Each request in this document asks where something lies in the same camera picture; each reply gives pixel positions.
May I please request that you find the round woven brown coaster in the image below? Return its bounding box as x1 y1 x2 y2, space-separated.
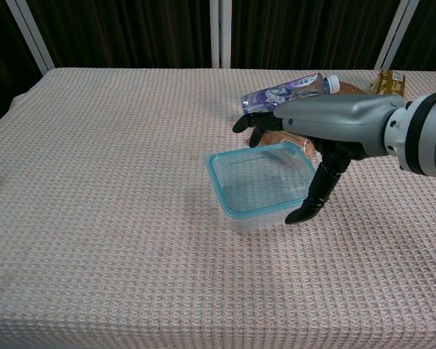
339 80 370 96

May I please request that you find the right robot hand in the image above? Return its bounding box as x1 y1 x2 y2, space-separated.
232 93 406 225

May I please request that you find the teal plastic lid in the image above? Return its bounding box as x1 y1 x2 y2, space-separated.
206 142 318 220

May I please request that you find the pink waffle tablecloth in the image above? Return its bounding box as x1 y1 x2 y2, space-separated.
0 68 436 349

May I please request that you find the clear plastic water bottle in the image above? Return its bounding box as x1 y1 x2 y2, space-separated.
240 72 341 114

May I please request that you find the black curtain panel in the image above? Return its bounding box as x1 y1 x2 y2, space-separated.
0 0 44 132
231 0 404 71
25 0 214 69
389 0 436 73

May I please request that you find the gold foil snack package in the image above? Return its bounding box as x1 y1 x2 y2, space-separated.
366 69 407 97

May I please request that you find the clear plastic food container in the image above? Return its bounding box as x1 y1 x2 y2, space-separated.
223 205 295 234

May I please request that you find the white frame post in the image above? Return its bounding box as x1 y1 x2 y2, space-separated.
374 0 421 71
5 0 56 73
209 0 233 69

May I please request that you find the brown spout pouch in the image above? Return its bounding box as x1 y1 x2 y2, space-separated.
245 130 323 158

